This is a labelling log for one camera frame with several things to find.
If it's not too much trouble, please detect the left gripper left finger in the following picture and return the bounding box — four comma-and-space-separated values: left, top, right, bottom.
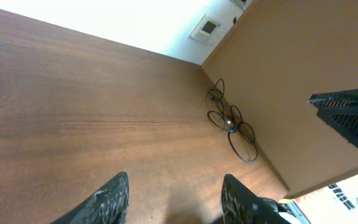
52, 172, 129, 224

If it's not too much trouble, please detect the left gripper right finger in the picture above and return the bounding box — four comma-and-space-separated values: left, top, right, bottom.
221, 174, 290, 224

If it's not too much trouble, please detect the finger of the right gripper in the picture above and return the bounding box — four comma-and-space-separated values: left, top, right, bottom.
309, 89, 358, 149

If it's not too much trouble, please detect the wall thermostat panel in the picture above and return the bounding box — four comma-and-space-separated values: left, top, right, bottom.
190, 14, 221, 41

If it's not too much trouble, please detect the brown partition board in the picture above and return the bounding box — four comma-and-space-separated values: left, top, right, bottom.
202, 0, 358, 198

